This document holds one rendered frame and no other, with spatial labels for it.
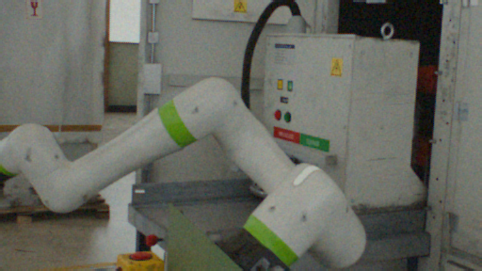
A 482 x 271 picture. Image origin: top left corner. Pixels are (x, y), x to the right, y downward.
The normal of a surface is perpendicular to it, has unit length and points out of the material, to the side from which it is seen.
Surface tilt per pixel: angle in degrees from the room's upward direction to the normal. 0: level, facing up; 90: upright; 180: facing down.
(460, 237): 90
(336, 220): 106
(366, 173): 90
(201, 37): 90
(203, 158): 90
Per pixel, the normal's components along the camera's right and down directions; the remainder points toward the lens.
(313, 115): -0.85, 0.01
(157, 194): 0.52, 0.14
